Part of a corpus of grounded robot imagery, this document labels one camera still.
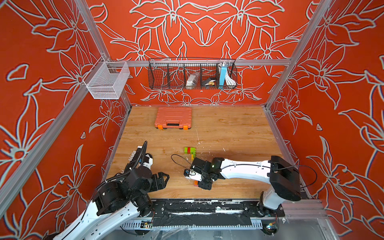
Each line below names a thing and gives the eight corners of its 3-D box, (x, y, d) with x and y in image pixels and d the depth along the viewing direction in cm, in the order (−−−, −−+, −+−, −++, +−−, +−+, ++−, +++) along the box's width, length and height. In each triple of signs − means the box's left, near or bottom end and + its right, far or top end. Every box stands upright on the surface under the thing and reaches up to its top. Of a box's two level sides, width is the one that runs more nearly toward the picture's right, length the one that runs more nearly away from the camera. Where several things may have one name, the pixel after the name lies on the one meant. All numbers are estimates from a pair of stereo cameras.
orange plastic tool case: (155, 129, 107) (154, 125, 103) (159, 110, 119) (158, 106, 115) (191, 129, 107) (191, 125, 103) (191, 110, 119) (191, 106, 115)
